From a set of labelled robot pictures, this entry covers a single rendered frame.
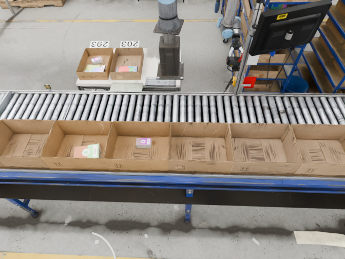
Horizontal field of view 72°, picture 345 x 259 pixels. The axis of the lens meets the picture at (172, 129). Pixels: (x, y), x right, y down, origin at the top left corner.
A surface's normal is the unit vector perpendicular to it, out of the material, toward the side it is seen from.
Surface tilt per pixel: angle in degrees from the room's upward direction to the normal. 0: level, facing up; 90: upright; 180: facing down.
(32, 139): 0
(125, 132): 89
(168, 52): 90
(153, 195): 0
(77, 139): 2
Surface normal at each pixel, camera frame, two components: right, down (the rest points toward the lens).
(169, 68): -0.05, 0.80
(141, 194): -0.03, -0.60
